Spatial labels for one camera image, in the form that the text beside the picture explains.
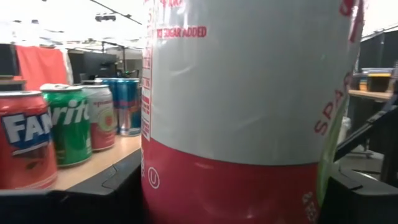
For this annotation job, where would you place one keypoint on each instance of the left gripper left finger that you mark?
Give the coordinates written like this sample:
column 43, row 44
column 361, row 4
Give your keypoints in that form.
column 77, row 205

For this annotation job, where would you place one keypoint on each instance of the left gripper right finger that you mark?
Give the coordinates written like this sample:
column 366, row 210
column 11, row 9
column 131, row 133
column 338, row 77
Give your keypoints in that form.
column 360, row 202

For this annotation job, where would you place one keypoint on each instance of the red fabric cover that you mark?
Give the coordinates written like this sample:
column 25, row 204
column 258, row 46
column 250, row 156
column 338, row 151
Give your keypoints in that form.
column 40, row 67

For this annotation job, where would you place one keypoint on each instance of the black ceiling spotlight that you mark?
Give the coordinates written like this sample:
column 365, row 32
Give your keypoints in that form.
column 105, row 17

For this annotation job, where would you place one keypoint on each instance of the black bin with yellow lid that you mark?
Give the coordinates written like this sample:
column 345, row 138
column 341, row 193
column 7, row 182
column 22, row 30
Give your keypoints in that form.
column 377, row 82

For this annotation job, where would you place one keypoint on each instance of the wooden shelf with black frame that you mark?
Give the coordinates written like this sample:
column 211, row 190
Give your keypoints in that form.
column 99, row 161

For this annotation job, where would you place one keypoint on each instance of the black screen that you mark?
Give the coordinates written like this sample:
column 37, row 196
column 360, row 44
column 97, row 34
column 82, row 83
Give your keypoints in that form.
column 6, row 59
column 96, row 65

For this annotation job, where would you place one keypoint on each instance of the black metal table frame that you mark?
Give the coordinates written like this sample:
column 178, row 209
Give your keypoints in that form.
column 363, row 132

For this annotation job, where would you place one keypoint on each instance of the red Fanta can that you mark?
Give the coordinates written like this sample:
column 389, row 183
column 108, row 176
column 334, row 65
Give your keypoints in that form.
column 25, row 140

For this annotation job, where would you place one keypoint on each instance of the green Sprite can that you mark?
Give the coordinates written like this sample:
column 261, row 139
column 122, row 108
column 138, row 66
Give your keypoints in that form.
column 70, row 130

